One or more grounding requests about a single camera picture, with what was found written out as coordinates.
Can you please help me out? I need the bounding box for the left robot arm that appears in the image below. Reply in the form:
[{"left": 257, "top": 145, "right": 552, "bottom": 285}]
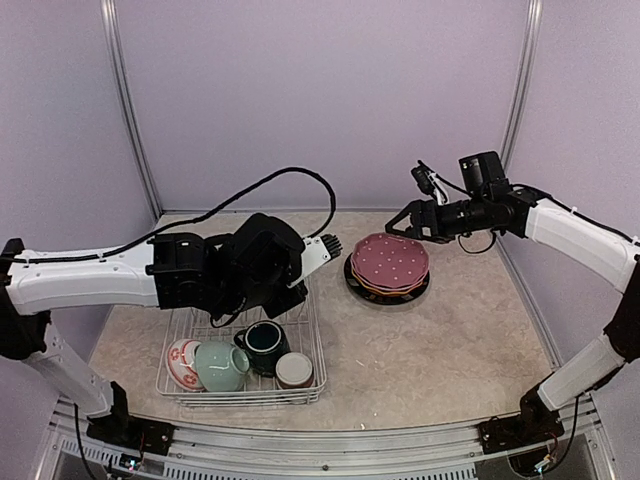
[{"left": 1, "top": 214, "right": 332, "bottom": 445}]

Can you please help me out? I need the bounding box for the red patterned white bowl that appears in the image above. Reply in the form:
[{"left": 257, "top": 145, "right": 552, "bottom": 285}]
[{"left": 164, "top": 338, "right": 204, "bottom": 392}]

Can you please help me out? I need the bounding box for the aluminium corner post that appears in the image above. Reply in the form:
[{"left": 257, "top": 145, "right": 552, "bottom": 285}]
[
  {"left": 100, "top": 0, "right": 163, "bottom": 220},
  {"left": 501, "top": 0, "right": 543, "bottom": 170}
]

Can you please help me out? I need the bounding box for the left aluminium corner post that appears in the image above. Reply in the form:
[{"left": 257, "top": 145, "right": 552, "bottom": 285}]
[{"left": 100, "top": 0, "right": 163, "bottom": 220}]

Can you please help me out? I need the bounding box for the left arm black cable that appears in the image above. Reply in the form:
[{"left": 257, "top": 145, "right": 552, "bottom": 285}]
[{"left": 9, "top": 166, "right": 337, "bottom": 264}]

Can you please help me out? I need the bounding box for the right aluminium corner post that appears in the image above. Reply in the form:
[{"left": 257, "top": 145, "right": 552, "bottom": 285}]
[{"left": 501, "top": 0, "right": 543, "bottom": 170}]

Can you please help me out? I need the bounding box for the aluminium front rail frame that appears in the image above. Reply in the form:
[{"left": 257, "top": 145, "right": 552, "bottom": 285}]
[{"left": 27, "top": 396, "right": 621, "bottom": 479}]

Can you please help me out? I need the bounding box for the yellow polka dot plate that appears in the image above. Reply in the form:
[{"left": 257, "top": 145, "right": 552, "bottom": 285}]
[{"left": 345, "top": 273, "right": 429, "bottom": 305}]

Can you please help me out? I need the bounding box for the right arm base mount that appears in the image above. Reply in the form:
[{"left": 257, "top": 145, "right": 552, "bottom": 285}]
[{"left": 477, "top": 415, "right": 565, "bottom": 455}]

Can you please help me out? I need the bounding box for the white wire dish rack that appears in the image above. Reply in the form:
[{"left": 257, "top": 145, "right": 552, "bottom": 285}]
[{"left": 156, "top": 280, "right": 326, "bottom": 407}]

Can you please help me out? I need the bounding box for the dark pink dotted plate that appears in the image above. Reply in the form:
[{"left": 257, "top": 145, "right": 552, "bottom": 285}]
[{"left": 350, "top": 233, "right": 429, "bottom": 292}]

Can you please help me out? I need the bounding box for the light green ceramic bowl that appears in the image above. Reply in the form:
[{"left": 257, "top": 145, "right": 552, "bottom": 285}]
[{"left": 195, "top": 340, "right": 250, "bottom": 393}]

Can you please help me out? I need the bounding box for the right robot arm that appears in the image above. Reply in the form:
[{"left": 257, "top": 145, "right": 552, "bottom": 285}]
[{"left": 385, "top": 151, "right": 639, "bottom": 444}]

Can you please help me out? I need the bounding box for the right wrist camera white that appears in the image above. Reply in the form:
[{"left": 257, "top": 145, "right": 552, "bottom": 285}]
[{"left": 411, "top": 160, "right": 449, "bottom": 206}]

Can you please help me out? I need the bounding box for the dark green mug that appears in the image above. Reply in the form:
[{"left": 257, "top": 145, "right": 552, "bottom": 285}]
[{"left": 233, "top": 320, "right": 291, "bottom": 378}]

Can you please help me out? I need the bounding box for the brown cup white base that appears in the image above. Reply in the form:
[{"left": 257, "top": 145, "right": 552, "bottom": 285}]
[{"left": 275, "top": 352, "right": 314, "bottom": 389}]

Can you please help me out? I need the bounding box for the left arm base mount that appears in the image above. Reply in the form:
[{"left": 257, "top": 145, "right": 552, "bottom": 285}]
[{"left": 87, "top": 416, "right": 176, "bottom": 456}]

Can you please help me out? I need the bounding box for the black striped rim plate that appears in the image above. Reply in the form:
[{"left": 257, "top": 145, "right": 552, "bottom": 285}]
[{"left": 343, "top": 255, "right": 431, "bottom": 306}]

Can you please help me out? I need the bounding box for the light pink plate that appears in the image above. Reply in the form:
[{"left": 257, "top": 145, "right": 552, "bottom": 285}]
[{"left": 351, "top": 271, "right": 431, "bottom": 297}]

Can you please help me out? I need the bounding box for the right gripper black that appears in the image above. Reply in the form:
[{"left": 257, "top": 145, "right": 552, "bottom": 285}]
[{"left": 386, "top": 194, "right": 491, "bottom": 243}]

